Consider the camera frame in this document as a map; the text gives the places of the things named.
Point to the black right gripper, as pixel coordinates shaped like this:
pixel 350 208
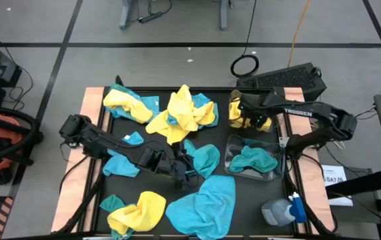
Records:
pixel 255 105

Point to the black desk support beam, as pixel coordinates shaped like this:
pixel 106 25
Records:
pixel 360 185

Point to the large blue microfiber towel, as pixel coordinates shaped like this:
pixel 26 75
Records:
pixel 203 210

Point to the black aluminium table frame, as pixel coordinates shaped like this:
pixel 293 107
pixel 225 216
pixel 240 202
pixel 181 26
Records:
pixel 193 89

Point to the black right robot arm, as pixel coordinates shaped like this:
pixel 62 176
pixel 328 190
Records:
pixel 310 111

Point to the white paper sheet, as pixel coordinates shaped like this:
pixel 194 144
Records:
pixel 335 173

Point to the large yellow microfiber towel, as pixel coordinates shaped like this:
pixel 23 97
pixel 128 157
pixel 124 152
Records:
pixel 180 113

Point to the silver metal bracket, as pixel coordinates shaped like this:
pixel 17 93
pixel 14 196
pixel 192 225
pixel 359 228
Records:
pixel 283 141

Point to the grey bottle with blue cap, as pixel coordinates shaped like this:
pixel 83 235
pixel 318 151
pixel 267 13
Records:
pixel 277 213

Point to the wooden board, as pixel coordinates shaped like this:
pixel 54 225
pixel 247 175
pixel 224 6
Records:
pixel 90 100
pixel 317 200

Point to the grey desk leg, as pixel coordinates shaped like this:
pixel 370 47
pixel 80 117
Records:
pixel 126 16
pixel 223 16

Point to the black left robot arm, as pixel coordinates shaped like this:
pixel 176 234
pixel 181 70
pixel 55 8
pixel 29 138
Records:
pixel 103 141

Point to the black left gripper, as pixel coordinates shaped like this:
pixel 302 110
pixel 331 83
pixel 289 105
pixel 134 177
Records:
pixel 171 166

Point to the black power strip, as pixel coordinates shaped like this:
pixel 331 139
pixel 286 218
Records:
pixel 150 17

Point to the blue towel with white tag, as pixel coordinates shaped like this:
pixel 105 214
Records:
pixel 120 166

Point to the teal microfiber towel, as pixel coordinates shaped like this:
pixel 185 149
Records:
pixel 111 203
pixel 253 160

